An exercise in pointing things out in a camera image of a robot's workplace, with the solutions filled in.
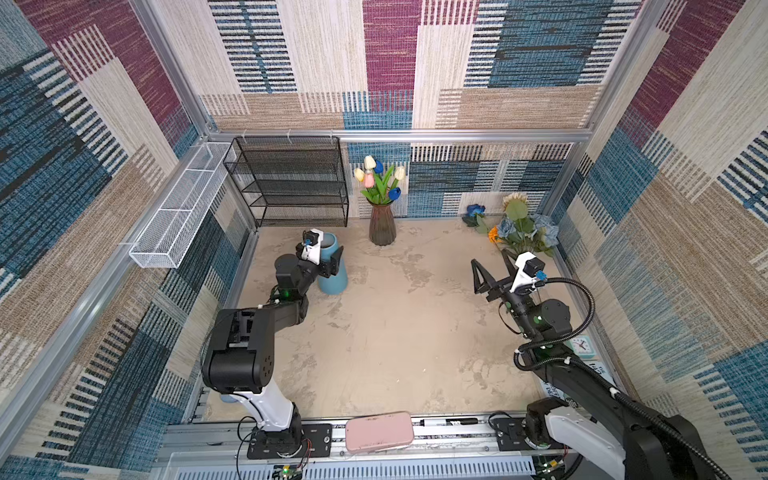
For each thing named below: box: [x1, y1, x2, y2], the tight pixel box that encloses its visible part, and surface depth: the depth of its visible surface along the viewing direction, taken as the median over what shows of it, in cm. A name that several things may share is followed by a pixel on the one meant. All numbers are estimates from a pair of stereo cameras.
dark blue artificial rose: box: [462, 204, 489, 234], surface depth 121 cm
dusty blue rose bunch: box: [497, 213, 559, 257], surface depth 107 cm
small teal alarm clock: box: [566, 336, 597, 359], surface depth 87 cm
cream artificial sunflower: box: [503, 192, 529, 221], surface depth 107 cm
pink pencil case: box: [345, 411, 414, 454], surface depth 76 cm
